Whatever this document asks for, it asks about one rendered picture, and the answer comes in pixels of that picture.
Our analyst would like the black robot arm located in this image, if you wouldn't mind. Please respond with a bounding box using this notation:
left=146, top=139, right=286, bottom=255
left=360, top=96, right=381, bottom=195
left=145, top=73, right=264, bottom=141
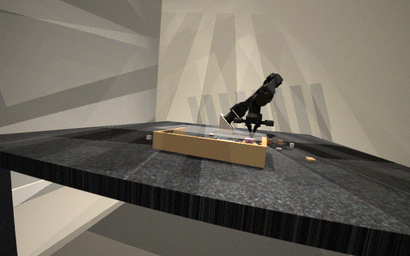
left=223, top=73, right=283, bottom=124

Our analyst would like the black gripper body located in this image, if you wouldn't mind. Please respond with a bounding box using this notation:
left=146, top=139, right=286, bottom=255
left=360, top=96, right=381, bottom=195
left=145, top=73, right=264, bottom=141
left=234, top=107, right=274, bottom=126

